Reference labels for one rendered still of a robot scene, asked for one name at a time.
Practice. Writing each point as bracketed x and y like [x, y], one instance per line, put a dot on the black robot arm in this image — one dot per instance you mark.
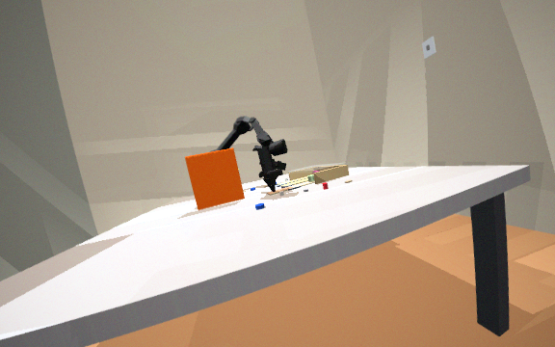
[268, 146]

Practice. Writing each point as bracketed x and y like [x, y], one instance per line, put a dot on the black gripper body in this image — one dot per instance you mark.
[267, 168]

